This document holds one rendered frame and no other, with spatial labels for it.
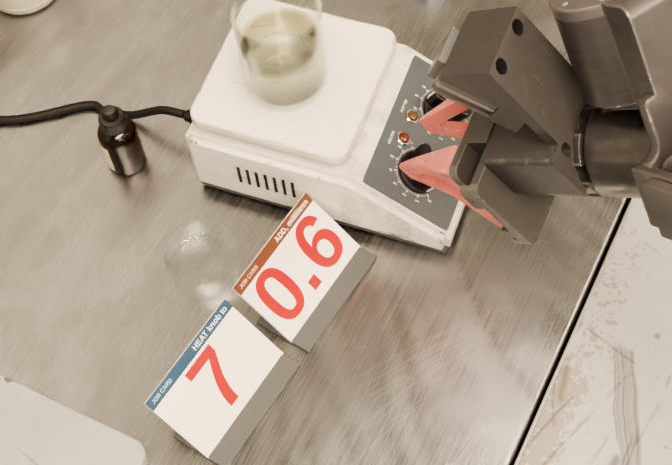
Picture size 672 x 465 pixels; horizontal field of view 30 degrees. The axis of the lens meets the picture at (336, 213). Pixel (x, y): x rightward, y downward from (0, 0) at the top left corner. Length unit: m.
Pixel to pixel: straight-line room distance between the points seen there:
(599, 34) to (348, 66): 0.29
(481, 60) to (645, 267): 0.31
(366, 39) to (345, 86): 0.04
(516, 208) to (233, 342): 0.23
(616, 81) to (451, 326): 0.29
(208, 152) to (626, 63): 0.36
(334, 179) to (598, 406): 0.24
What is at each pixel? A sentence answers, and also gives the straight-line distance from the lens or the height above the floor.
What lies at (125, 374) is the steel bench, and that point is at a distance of 0.90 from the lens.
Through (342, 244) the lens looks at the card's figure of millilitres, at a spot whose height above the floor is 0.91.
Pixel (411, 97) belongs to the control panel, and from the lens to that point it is 0.92.
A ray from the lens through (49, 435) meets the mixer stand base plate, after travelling 0.88.
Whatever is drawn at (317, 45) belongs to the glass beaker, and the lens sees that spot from 0.85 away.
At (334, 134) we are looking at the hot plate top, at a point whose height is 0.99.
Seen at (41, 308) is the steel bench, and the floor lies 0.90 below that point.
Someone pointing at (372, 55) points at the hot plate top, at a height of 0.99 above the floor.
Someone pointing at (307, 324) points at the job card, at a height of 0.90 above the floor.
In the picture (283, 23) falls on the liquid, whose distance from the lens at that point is 0.88.
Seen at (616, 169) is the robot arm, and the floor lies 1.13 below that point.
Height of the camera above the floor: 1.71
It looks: 59 degrees down
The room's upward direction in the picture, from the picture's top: 7 degrees counter-clockwise
